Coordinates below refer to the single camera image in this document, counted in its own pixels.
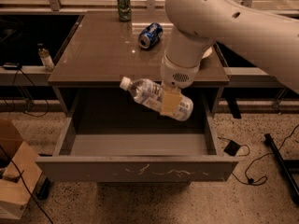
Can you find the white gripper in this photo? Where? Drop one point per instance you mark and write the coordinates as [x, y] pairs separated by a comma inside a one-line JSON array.
[[177, 75]]

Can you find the clear plastic water bottle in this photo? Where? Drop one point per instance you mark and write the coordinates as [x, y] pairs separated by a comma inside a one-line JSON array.
[[150, 94]]

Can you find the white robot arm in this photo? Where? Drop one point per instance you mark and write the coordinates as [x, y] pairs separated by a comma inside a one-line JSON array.
[[269, 41]]

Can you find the open grey top drawer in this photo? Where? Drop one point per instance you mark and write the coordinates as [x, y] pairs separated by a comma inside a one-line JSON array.
[[108, 138]]

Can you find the grey cabinet with glossy top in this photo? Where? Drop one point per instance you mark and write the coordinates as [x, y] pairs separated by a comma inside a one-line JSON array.
[[103, 50]]

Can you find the small bottle on ledge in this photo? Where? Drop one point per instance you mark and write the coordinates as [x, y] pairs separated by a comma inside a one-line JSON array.
[[45, 57]]

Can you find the white bowl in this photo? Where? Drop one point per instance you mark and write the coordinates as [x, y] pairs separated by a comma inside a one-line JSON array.
[[207, 53]]

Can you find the blue soda can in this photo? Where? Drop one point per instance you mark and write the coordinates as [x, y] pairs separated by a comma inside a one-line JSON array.
[[150, 35]]

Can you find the black power adapter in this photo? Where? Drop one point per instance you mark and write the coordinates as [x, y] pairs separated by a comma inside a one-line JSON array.
[[232, 148]]

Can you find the black stand leg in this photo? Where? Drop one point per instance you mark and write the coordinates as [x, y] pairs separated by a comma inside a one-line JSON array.
[[287, 168]]

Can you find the green soda can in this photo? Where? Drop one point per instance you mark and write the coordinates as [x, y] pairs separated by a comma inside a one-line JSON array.
[[124, 10]]

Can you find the black device on ledge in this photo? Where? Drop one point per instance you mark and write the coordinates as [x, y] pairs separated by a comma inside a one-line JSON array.
[[12, 66]]

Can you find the cardboard box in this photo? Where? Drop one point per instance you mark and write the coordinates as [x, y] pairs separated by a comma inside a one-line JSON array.
[[19, 172]]

